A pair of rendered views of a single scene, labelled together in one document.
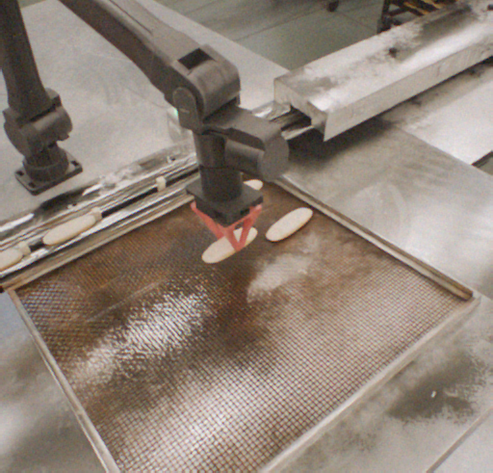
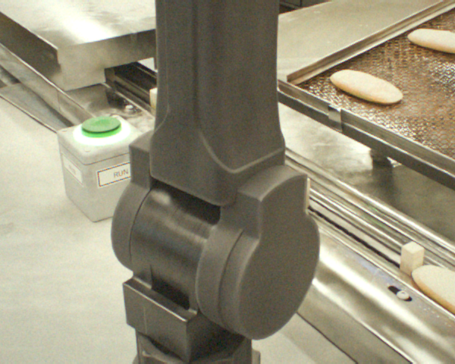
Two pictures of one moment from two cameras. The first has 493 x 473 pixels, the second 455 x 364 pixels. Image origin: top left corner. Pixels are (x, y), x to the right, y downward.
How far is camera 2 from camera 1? 116 cm
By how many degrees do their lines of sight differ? 67
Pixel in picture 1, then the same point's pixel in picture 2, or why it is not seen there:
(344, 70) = (67, 11)
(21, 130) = (302, 211)
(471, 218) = (324, 34)
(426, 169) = not seen: hidden behind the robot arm
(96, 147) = (94, 334)
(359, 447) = not seen: outside the picture
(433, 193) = (283, 45)
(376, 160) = not seen: hidden behind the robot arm
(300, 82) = (83, 33)
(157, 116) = not seen: outside the picture
